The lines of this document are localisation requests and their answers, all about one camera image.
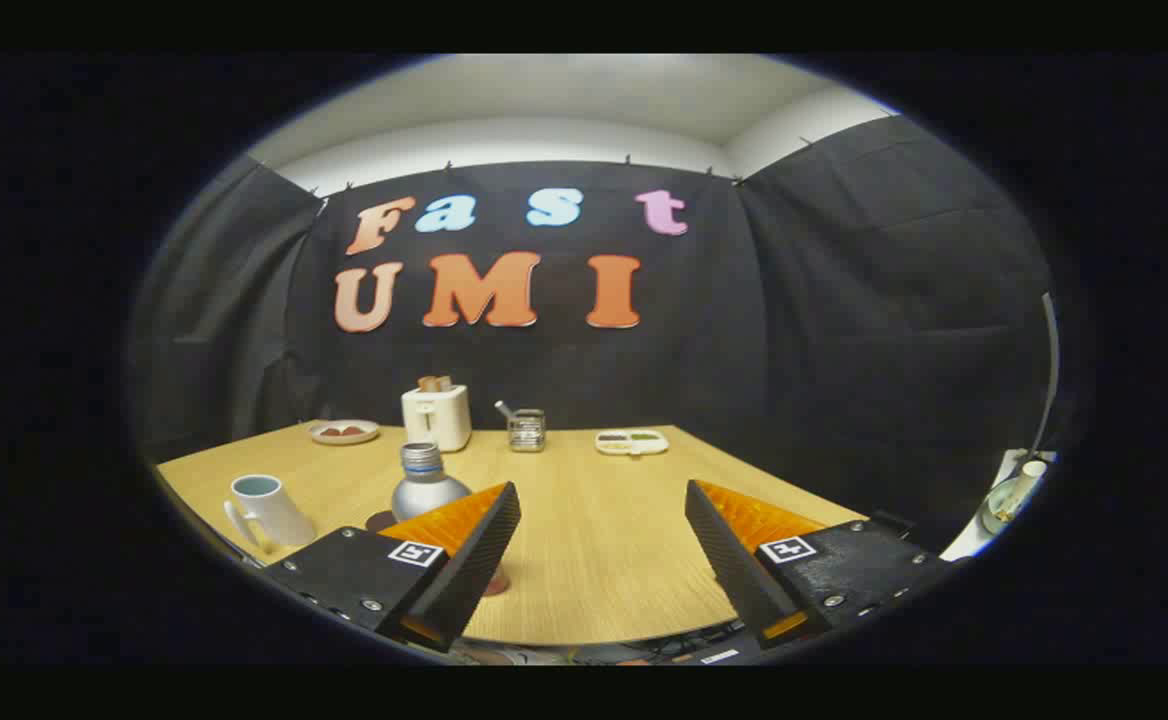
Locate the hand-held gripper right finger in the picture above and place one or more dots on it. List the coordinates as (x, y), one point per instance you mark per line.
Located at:
(734, 570)

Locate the wooden table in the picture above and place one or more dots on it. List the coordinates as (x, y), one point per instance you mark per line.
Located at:
(594, 540)

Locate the metal utensil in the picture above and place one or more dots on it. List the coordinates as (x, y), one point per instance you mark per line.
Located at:
(503, 408)

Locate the black backdrop cloth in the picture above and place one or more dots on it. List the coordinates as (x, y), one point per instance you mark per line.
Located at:
(844, 350)

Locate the white side table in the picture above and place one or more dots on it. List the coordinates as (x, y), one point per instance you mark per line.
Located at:
(974, 535)

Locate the silver juice bottle pink label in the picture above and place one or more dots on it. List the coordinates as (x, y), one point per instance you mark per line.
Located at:
(424, 490)

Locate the dark brown round coaster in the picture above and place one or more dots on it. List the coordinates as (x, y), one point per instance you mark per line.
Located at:
(380, 521)

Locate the round plate with food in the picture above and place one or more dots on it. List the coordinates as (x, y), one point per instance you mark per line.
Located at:
(344, 432)

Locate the white toaster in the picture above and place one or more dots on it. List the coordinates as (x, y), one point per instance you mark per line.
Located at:
(439, 418)

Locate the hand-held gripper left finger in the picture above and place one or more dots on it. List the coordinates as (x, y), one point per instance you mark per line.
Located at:
(464, 570)

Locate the white divided snack tray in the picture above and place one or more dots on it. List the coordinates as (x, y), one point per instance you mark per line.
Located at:
(632, 442)

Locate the grey metal pole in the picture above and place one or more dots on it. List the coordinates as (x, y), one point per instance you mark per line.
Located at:
(1050, 380)

